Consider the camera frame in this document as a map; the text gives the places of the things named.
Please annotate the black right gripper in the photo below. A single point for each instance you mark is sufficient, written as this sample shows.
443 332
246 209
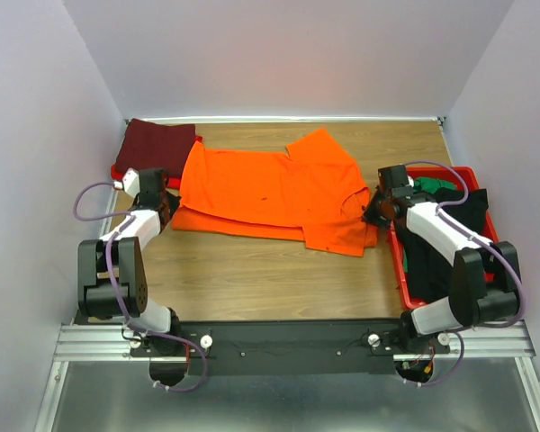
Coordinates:
369 215

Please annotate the folded red t-shirt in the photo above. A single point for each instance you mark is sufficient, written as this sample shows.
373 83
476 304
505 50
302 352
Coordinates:
172 183

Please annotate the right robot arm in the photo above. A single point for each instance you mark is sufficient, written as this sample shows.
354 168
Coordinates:
485 288

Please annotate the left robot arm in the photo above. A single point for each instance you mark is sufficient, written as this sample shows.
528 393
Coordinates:
111 278

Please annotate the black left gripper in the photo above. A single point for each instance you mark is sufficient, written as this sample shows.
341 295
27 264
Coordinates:
175 202

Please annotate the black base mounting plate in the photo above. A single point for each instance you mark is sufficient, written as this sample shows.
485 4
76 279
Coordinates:
285 347

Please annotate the folded maroon t-shirt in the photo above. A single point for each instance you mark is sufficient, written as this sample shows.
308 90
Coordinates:
150 145

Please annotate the black t-shirt in bin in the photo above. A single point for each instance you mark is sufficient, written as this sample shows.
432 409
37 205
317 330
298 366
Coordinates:
428 272

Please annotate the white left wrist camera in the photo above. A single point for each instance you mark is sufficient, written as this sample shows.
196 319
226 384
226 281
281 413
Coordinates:
129 183

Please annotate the orange t-shirt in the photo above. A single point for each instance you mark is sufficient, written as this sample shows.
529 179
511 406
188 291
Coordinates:
312 192

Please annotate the green t-shirt in bin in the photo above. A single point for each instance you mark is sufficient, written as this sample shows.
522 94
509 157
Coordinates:
430 185

